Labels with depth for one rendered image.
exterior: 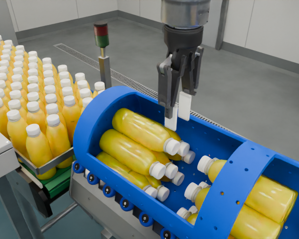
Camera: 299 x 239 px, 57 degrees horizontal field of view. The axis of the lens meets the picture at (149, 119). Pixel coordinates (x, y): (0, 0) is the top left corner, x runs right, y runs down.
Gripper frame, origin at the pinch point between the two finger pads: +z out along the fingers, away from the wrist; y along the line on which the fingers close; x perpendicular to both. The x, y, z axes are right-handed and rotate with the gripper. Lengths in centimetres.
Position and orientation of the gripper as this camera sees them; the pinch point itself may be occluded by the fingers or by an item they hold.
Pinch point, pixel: (177, 112)
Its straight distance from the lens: 64.6
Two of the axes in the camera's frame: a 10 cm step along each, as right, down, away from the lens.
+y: 6.6, -4.4, 6.2
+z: 0.0, 8.2, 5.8
